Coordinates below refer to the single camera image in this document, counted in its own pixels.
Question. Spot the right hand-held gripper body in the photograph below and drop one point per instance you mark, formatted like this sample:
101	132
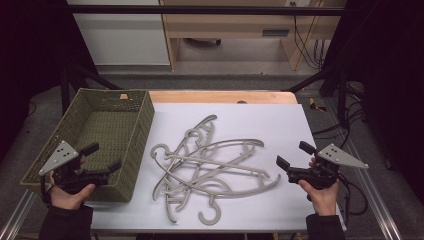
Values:
336	156

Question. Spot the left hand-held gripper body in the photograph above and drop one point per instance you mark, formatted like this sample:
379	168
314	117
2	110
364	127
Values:
61	156

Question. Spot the green woven basket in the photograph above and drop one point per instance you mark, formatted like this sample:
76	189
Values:
100	126

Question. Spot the person's left hand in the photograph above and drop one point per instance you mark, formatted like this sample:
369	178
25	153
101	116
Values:
68	201

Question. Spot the person's right hand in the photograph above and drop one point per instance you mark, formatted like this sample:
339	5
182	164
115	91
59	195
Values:
323	200

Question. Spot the white mat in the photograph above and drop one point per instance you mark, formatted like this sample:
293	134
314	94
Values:
266	126

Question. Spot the yellow and black tool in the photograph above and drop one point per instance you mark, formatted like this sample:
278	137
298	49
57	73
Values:
314	105

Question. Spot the black curtain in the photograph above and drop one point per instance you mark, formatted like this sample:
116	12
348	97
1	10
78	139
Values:
30	50
393	83

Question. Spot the wooden table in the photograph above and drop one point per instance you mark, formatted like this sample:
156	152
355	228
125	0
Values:
200	97

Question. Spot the white cabinet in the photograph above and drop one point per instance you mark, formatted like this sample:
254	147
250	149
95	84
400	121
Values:
123	40

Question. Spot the wooden desk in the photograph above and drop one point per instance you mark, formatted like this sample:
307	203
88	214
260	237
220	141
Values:
233	25

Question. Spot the black frame leg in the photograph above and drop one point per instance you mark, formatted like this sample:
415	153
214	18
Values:
65	90
341	96

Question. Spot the aluminium rail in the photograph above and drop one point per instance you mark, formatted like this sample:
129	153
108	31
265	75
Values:
376	203
16	216

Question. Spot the black horizontal frame bar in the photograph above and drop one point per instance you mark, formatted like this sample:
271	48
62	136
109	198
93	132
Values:
200	10

